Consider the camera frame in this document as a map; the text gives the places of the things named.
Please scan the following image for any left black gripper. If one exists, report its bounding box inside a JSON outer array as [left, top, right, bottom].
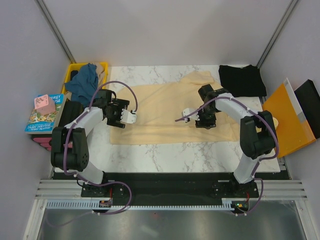
[[106, 99, 130, 128]]

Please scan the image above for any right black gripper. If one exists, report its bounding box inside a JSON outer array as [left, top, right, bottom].
[[192, 106, 218, 130]]

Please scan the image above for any cream yellow t shirt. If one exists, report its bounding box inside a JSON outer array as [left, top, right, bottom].
[[110, 71, 240, 145]]

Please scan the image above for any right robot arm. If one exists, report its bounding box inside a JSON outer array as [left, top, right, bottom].
[[195, 84, 279, 197]]

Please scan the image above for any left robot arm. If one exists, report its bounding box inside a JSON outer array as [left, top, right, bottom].
[[50, 89, 136, 197]]

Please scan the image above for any blue t shirt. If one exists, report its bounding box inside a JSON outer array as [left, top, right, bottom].
[[64, 63, 99, 108]]

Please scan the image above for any beige t shirt in bin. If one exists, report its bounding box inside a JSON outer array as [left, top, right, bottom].
[[90, 62, 108, 87]]

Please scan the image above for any folded black t shirt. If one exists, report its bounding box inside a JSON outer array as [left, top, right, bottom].
[[218, 65, 267, 98]]

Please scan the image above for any yellow plastic bin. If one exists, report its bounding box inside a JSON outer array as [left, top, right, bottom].
[[61, 61, 109, 96]]

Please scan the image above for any yellow plastic cup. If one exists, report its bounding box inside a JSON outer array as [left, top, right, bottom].
[[272, 117, 279, 129]]

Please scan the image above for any pink cube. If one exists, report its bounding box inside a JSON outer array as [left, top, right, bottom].
[[34, 94, 56, 116]]

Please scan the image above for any pink black box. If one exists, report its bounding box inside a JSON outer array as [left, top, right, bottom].
[[31, 134, 52, 152]]

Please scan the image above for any blue illustrated book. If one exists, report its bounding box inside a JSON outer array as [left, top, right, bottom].
[[24, 93, 66, 135]]

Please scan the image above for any orange board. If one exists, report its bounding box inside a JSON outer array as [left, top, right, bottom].
[[262, 83, 316, 158]]

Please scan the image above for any white strip board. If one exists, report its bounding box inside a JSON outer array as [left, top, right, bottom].
[[283, 78, 306, 124]]

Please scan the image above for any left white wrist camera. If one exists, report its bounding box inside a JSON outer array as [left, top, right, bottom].
[[120, 108, 137, 124]]

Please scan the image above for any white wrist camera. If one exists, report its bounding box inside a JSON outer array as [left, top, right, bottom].
[[182, 108, 194, 123], [120, 108, 137, 124]]

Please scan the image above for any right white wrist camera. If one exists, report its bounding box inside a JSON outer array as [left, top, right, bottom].
[[182, 108, 194, 123]]

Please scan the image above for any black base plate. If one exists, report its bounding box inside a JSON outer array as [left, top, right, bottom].
[[81, 172, 259, 207]]

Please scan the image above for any aluminium frame rail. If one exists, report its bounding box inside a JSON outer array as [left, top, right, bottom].
[[35, 180, 307, 200]]

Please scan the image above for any white cable duct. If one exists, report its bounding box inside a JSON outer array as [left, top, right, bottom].
[[45, 197, 251, 210]]

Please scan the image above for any right corner aluminium post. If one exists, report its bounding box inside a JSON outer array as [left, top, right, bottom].
[[256, 0, 300, 69]]

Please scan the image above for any corner aluminium post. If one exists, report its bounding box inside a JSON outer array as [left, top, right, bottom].
[[256, 0, 300, 69], [34, 0, 76, 64]]

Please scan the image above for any left corner aluminium post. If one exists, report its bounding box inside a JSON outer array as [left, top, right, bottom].
[[34, 0, 76, 64]]

